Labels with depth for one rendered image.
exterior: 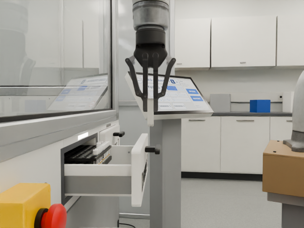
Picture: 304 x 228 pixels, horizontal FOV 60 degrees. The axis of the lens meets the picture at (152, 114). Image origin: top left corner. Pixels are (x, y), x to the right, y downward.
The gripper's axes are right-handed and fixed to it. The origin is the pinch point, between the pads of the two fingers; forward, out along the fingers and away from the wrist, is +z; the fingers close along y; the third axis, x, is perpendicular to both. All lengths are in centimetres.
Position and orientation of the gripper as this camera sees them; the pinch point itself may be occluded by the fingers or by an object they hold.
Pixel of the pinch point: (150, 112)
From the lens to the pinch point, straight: 66.4
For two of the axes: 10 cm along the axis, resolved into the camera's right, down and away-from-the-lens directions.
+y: -10.0, 0.0, 0.3
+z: 0.0, 10.0, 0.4
